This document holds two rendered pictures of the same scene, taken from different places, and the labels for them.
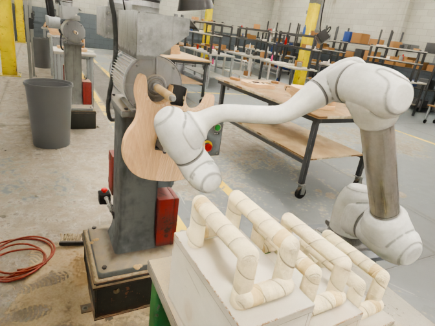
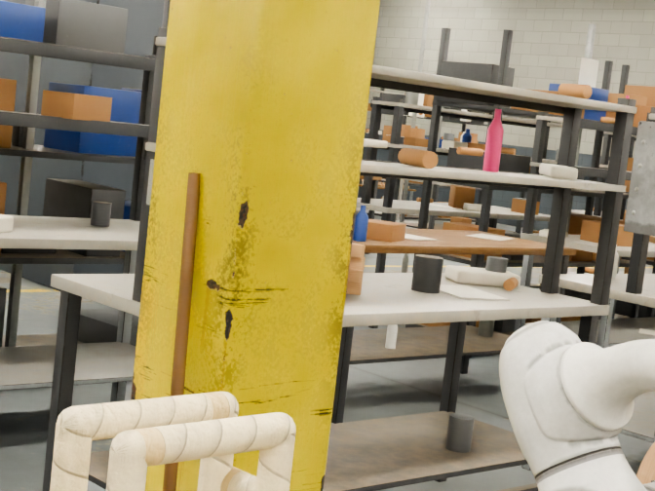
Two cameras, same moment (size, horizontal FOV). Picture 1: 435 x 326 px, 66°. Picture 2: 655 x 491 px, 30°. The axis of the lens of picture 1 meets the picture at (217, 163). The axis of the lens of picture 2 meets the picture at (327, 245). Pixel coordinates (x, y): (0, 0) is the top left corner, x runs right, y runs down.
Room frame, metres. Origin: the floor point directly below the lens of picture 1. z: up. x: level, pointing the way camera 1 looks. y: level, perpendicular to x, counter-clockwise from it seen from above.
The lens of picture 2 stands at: (0.38, -1.13, 1.48)
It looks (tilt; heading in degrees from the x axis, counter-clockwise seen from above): 6 degrees down; 77
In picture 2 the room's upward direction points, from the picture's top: 7 degrees clockwise
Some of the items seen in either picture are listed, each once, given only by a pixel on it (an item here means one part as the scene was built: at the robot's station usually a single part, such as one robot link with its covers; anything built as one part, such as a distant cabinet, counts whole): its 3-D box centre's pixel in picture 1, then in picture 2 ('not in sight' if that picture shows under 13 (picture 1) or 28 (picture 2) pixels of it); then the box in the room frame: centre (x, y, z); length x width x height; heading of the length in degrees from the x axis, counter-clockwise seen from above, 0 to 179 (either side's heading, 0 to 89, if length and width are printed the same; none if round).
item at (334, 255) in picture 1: (313, 239); not in sight; (0.63, -0.23, 1.12); 0.20 x 0.03 x 0.03; 32
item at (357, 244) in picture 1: (342, 232); not in sight; (1.34, -0.61, 0.73); 0.22 x 0.18 x 0.06; 22
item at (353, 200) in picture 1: (355, 209); not in sight; (1.31, -0.62, 0.87); 0.18 x 0.16 x 0.22; 23
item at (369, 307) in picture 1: (364, 309); not in sight; (0.61, -0.38, 0.96); 0.11 x 0.03 x 0.03; 123
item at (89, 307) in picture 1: (131, 263); not in sight; (1.66, 0.43, 0.12); 0.61 x 0.51 x 0.25; 119
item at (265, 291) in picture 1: (265, 291); not in sight; (0.44, -0.11, 1.12); 0.11 x 0.03 x 0.03; 123
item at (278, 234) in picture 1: (260, 218); (208, 438); (0.54, -0.09, 1.20); 0.20 x 0.03 x 0.03; 32
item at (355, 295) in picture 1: (352, 301); not in sight; (0.60, -0.34, 0.99); 0.03 x 0.03 x 0.09
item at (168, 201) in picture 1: (161, 207); not in sight; (1.74, 0.29, 0.49); 0.25 x 0.12 x 0.37; 29
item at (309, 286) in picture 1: (307, 292); not in sight; (0.51, -0.20, 1.07); 0.03 x 0.03 x 0.09
